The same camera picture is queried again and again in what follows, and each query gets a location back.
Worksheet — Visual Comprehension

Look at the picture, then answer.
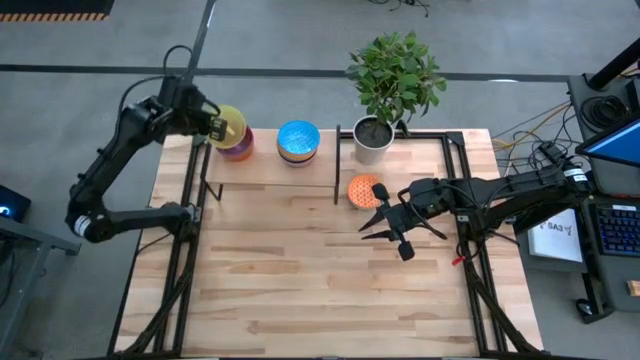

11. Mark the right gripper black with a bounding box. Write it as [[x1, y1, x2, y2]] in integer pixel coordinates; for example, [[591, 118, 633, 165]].
[[358, 178, 454, 262]]

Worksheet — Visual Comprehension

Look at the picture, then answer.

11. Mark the yellow translucent plastic bowl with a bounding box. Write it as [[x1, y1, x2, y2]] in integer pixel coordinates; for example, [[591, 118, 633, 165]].
[[207, 103, 249, 150]]

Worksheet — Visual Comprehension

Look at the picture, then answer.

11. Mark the white plant pot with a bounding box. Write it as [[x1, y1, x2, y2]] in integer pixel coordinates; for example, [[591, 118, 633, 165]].
[[352, 115, 396, 166]]

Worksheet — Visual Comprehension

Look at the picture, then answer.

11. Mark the green potted plant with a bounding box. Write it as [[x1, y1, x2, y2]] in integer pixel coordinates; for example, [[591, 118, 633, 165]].
[[345, 30, 448, 126]]

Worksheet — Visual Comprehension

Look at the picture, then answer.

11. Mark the white paper sheet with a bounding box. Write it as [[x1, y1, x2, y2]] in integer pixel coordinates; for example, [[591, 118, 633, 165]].
[[527, 214, 585, 264]]

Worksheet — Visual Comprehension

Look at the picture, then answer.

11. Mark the black hazard-striped floor mat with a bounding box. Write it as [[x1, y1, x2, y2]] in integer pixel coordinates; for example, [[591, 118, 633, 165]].
[[0, 0, 116, 23]]

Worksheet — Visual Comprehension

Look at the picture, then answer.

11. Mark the black device with blue light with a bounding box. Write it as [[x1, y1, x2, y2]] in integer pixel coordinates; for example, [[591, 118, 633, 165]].
[[0, 184, 33, 224]]

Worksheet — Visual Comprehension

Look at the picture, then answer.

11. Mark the gray metal cart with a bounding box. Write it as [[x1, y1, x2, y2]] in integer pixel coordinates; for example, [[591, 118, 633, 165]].
[[0, 214, 82, 354]]

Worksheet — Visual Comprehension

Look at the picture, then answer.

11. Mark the blue-lit black keyboard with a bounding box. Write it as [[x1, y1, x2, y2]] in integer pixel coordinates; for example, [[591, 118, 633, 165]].
[[592, 202, 640, 259]]

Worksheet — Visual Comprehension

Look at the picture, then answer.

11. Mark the laptop with blue screen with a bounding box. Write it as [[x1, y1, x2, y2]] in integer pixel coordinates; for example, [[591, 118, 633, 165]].
[[574, 117, 640, 169]]

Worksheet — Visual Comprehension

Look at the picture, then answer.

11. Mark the black pole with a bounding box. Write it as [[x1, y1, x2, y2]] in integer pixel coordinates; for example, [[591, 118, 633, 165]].
[[587, 37, 640, 92]]

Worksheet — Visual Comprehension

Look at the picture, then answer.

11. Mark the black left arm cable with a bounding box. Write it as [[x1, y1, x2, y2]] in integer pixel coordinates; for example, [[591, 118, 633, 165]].
[[117, 44, 195, 109]]

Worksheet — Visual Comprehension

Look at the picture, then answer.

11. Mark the loose cable bundle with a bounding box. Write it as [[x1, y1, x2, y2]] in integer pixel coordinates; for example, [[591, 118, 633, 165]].
[[492, 102, 577, 177]]

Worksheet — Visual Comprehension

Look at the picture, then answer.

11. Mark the black metal table frame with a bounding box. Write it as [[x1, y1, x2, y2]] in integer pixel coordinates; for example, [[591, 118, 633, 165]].
[[107, 130, 541, 359]]

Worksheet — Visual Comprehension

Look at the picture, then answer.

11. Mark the black floor cable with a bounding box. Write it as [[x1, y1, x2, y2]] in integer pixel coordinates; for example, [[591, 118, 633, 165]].
[[368, 0, 432, 17]]

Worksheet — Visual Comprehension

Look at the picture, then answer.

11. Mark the coiled black cable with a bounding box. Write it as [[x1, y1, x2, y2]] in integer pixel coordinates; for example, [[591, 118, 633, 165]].
[[581, 94, 627, 130]]

